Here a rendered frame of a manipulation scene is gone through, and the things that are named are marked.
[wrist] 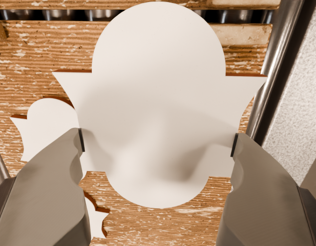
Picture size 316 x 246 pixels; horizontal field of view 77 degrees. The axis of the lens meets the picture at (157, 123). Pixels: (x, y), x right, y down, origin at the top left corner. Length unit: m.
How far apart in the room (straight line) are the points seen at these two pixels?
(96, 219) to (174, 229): 0.14
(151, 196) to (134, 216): 0.22
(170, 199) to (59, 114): 0.18
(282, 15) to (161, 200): 0.22
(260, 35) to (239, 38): 0.02
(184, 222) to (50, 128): 0.26
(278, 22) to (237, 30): 0.07
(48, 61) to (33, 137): 0.11
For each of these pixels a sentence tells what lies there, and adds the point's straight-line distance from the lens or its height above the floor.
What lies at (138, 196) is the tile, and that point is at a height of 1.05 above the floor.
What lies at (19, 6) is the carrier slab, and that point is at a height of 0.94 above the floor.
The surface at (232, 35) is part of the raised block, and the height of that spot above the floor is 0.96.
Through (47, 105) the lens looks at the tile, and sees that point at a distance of 0.28.
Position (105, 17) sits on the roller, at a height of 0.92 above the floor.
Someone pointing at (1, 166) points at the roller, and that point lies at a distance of 0.44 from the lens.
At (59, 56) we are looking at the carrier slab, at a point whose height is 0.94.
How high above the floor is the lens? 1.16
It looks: 62 degrees down
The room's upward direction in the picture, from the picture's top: 173 degrees counter-clockwise
